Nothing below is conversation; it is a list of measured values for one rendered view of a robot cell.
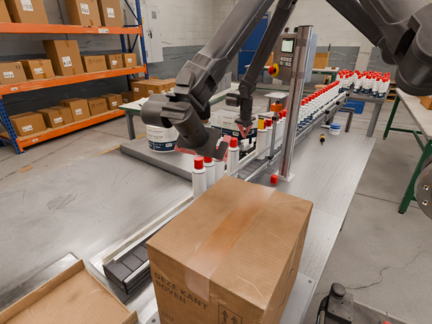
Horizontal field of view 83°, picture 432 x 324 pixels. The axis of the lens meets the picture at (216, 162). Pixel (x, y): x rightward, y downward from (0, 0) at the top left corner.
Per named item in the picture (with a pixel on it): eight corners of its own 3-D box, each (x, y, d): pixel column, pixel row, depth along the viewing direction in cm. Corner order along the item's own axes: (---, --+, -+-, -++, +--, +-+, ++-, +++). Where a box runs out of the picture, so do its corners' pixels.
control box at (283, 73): (288, 76, 119) (294, 33, 110) (310, 82, 105) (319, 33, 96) (270, 78, 116) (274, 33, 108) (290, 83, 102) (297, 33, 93)
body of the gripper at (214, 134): (188, 127, 63) (175, 110, 57) (223, 133, 59) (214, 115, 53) (178, 149, 61) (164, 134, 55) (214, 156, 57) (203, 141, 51)
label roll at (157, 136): (164, 137, 158) (161, 115, 151) (189, 143, 149) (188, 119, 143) (141, 147, 143) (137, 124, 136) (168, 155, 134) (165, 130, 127)
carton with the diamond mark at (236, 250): (224, 243, 80) (225, 173, 68) (296, 278, 69) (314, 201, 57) (159, 325, 58) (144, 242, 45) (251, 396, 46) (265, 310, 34)
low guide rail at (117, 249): (268, 143, 145) (269, 139, 144) (270, 143, 145) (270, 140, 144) (101, 261, 69) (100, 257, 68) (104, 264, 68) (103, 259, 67)
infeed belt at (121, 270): (300, 126, 189) (301, 121, 187) (311, 128, 184) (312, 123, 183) (107, 275, 71) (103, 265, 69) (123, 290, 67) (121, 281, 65)
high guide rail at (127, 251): (281, 137, 139) (281, 135, 138) (283, 137, 138) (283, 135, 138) (113, 261, 62) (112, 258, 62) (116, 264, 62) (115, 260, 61)
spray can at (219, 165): (216, 186, 106) (216, 143, 96) (226, 191, 103) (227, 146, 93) (209, 192, 102) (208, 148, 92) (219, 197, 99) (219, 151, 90)
